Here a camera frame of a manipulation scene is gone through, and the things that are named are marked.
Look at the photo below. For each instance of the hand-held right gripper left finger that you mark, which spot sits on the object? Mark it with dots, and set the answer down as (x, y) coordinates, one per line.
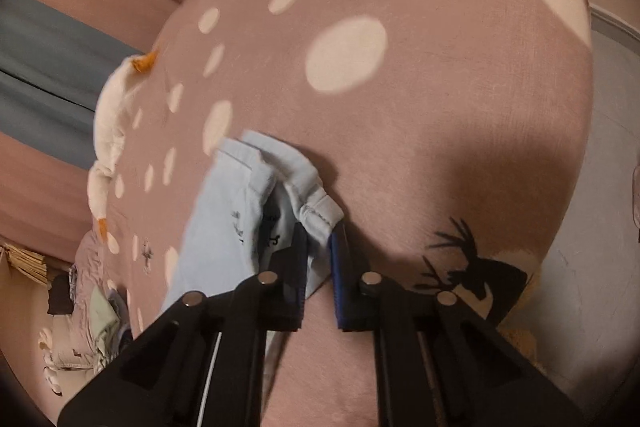
(291, 292)

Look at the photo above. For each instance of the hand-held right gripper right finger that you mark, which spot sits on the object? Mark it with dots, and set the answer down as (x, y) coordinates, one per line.
(340, 282)

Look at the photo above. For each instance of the light blue denim pants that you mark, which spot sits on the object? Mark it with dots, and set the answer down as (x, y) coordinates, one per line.
(220, 217)

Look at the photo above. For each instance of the pink spotted blanket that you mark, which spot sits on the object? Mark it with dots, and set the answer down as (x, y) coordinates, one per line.
(425, 132)

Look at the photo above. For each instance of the green folded cloth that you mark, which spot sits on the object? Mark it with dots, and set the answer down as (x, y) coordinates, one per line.
(102, 318)

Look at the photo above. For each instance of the black cloth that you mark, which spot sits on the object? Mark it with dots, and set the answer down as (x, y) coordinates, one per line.
(60, 297)

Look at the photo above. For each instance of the small white plush toy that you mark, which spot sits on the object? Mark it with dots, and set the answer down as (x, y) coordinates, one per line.
(48, 357)

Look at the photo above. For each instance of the white goose plush toy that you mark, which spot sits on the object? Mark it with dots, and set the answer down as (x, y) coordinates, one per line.
(112, 107)

